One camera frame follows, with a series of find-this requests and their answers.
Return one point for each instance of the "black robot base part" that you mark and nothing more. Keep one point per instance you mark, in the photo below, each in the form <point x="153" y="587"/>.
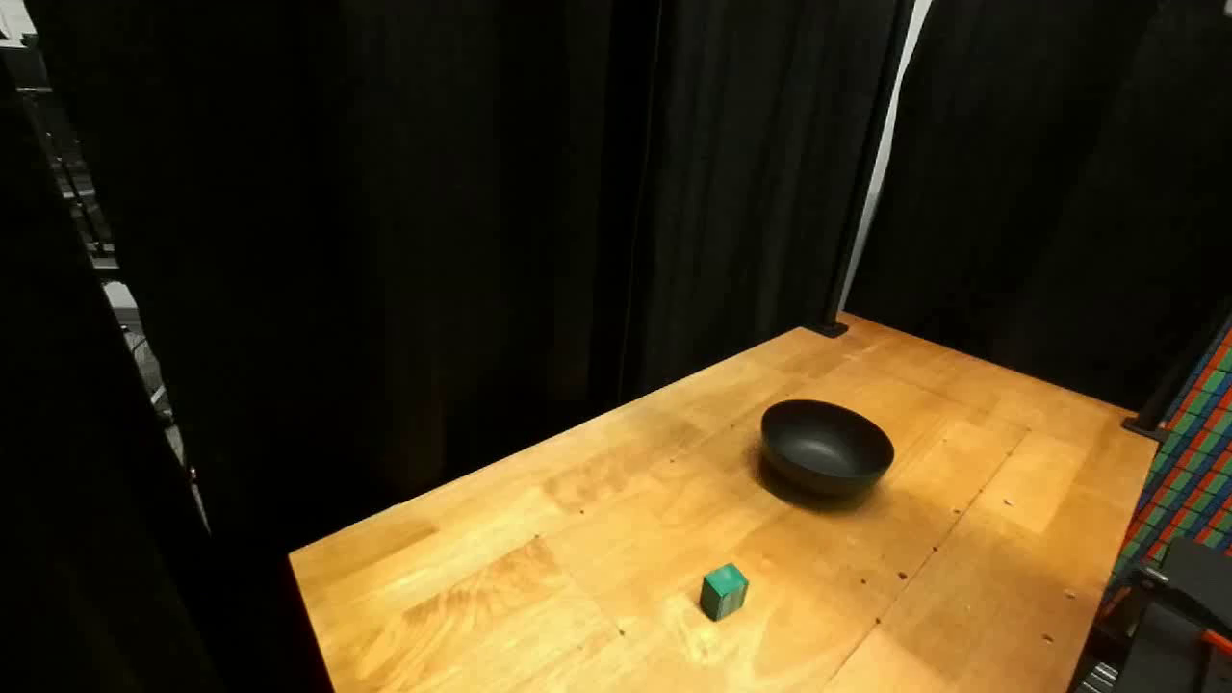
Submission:
<point x="1169" y="629"/>

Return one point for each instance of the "green cube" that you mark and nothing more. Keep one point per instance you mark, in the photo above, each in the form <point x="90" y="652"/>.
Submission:
<point x="723" y="590"/>

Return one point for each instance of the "white pole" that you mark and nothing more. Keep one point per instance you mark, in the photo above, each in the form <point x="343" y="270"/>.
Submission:
<point x="887" y="142"/>

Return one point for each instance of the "black bowl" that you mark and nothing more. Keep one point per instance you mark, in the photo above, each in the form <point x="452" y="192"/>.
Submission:
<point x="823" y="445"/>

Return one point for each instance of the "colourful checkered board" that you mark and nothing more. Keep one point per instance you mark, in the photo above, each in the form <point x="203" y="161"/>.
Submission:
<point x="1187" y="450"/>

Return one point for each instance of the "black table clamp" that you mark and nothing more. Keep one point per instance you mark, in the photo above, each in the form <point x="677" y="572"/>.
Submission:
<point x="1144" y="427"/>
<point x="831" y="324"/>

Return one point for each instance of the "black curtain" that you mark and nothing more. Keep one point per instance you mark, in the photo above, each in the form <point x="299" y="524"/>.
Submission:
<point x="514" y="193"/>

